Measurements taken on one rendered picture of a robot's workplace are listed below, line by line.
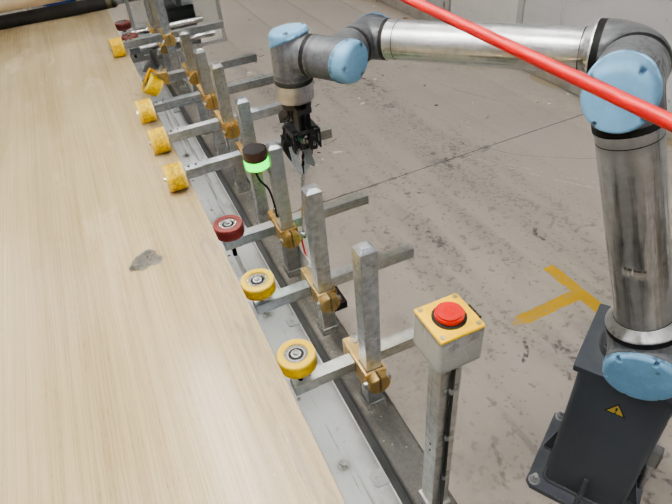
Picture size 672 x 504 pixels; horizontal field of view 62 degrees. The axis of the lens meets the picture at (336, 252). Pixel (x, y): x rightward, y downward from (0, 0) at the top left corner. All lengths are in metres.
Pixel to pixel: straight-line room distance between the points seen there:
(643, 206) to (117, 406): 1.03
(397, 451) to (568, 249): 1.83
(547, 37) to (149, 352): 1.00
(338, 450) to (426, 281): 1.40
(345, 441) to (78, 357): 0.61
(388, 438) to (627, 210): 0.66
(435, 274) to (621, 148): 1.69
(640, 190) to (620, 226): 0.08
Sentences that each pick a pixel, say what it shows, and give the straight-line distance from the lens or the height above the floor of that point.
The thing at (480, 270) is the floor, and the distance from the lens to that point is 2.68.
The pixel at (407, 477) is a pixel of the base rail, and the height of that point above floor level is 0.70.
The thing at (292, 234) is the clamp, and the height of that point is 0.87.
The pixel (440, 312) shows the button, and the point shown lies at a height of 1.23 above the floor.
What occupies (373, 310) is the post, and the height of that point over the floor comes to 1.01.
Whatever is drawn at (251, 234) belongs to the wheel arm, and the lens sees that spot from 1.54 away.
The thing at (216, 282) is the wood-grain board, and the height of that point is 0.90.
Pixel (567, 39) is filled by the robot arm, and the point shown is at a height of 1.39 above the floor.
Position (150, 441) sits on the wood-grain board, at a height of 0.90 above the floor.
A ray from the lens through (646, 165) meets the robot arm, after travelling 1.09.
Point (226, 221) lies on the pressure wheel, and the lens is 1.52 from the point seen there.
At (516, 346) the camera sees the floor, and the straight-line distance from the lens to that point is 2.39.
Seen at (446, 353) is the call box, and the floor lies 1.20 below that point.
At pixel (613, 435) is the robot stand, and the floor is 0.38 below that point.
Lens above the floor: 1.78
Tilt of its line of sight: 40 degrees down
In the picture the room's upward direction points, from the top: 6 degrees counter-clockwise
